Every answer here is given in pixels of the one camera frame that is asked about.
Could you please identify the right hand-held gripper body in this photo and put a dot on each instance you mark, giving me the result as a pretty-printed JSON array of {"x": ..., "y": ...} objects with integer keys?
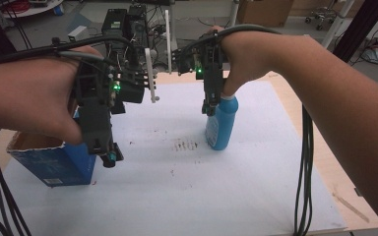
[{"x": 211, "y": 65}]

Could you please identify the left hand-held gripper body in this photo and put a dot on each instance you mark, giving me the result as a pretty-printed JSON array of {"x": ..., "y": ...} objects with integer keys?
[{"x": 95, "y": 98}]

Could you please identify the blue plastic bottle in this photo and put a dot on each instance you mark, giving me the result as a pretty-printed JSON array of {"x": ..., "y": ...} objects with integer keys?
[{"x": 222, "y": 124}]

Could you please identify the blue cardboard box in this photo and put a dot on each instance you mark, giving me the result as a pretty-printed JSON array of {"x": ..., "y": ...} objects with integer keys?
[{"x": 55, "y": 160}]

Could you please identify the person's right hand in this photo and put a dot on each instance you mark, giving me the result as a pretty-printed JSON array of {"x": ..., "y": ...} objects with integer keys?
[{"x": 256, "y": 55}]

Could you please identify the person's left hand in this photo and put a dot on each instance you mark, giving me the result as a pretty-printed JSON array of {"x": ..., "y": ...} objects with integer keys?
[{"x": 29, "y": 95}]

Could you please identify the small white box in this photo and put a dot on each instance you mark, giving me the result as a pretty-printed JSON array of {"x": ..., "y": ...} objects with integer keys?
[{"x": 77, "y": 32}]

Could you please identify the brown cardboard box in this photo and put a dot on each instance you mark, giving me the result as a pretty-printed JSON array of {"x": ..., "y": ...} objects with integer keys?
[{"x": 264, "y": 12}]

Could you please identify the black computer tower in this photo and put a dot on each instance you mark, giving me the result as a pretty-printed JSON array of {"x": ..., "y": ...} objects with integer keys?
[
  {"x": 114, "y": 23},
  {"x": 137, "y": 23}
]

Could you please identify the white table mat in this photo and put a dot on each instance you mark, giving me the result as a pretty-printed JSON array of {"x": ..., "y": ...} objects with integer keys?
[{"x": 190, "y": 190}]

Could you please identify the white round table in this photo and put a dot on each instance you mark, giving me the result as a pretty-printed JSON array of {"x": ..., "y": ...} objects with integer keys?
[{"x": 36, "y": 8}]

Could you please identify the office chair base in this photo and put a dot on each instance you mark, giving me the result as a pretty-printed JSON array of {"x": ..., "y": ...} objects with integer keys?
[{"x": 321, "y": 16}]

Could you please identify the white slanted table leg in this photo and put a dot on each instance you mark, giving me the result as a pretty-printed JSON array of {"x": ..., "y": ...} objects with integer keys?
[{"x": 338, "y": 21}]

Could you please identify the white upright post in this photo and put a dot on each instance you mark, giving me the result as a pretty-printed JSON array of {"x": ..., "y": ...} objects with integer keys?
[{"x": 168, "y": 39}]

